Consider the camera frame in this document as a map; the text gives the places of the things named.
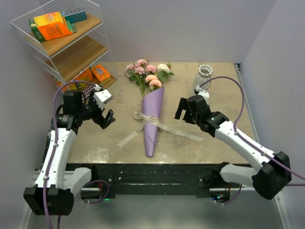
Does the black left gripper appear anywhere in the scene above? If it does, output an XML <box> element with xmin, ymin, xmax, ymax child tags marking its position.
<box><xmin>78</xmin><ymin>91</ymin><xmax>115</xmax><ymax>128</ymax></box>

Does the beige ribbon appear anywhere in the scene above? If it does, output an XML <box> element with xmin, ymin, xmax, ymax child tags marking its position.
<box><xmin>116</xmin><ymin>110</ymin><xmax>204</xmax><ymax>147</ymax></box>

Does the purple pink wrapping paper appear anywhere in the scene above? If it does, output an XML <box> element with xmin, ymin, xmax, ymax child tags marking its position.
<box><xmin>142</xmin><ymin>87</ymin><xmax>164</xmax><ymax>157</ymax></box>

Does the peach two-bloom flower stem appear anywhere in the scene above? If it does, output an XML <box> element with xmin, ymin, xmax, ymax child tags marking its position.
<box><xmin>145</xmin><ymin>75</ymin><xmax>163</xmax><ymax>91</ymax></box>

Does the pink two-bloom flower stem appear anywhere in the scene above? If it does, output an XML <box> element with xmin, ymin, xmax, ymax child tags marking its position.
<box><xmin>125</xmin><ymin>65</ymin><xmax>146</xmax><ymax>94</ymax></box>

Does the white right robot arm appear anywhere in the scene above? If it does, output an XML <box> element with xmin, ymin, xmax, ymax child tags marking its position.
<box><xmin>174</xmin><ymin>94</ymin><xmax>292</xmax><ymax>200</ymax></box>

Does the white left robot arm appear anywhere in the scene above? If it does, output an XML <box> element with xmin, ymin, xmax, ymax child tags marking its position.
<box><xmin>23</xmin><ymin>89</ymin><xmax>115</xmax><ymax>216</ymax></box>

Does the white ribbed ceramic vase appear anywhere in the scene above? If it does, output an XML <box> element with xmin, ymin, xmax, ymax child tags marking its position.
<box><xmin>191</xmin><ymin>64</ymin><xmax>213</xmax><ymax>94</ymax></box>

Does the zigzag patterned purple mat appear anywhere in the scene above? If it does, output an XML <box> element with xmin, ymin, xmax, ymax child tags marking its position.
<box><xmin>81</xmin><ymin>83</ymin><xmax>102</xmax><ymax>105</ymax></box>

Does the small orange box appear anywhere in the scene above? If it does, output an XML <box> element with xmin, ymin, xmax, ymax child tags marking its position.
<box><xmin>91</xmin><ymin>64</ymin><xmax>111</xmax><ymax>84</ymax></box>

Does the white flower stem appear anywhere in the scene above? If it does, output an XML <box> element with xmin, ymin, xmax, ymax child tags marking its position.
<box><xmin>157</xmin><ymin>62</ymin><xmax>174</xmax><ymax>82</ymax></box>

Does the teal box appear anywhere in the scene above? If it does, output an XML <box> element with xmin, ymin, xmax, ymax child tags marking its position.
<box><xmin>61</xmin><ymin>6</ymin><xmax>87</xmax><ymax>23</ymax></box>

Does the orange yellow carton box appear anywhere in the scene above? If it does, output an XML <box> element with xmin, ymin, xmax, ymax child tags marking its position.
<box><xmin>29</xmin><ymin>11</ymin><xmax>77</xmax><ymax>42</ymax></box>

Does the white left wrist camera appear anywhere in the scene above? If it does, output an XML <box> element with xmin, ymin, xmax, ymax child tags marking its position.
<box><xmin>93</xmin><ymin>84</ymin><xmax>112</xmax><ymax>104</ymax></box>

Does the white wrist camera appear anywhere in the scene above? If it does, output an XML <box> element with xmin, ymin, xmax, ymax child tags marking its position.
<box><xmin>194</xmin><ymin>85</ymin><xmax>210</xmax><ymax>102</ymax></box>
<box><xmin>93</xmin><ymin>84</ymin><xmax>112</xmax><ymax>104</ymax></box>

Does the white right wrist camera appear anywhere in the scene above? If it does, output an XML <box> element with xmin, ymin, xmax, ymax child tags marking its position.
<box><xmin>194</xmin><ymin>85</ymin><xmax>210</xmax><ymax>102</ymax></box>

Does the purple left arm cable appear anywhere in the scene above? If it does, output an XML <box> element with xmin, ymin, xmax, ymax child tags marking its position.
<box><xmin>44</xmin><ymin>80</ymin><xmax>110</xmax><ymax>229</ymax></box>

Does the black mounting base rail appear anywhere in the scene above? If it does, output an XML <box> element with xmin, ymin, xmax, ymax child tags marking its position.
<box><xmin>64</xmin><ymin>162</ymin><xmax>241</xmax><ymax>200</ymax></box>

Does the white wire wooden shelf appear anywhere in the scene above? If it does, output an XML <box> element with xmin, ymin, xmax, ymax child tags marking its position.
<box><xmin>10</xmin><ymin>0</ymin><xmax>117</xmax><ymax>88</ymax></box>

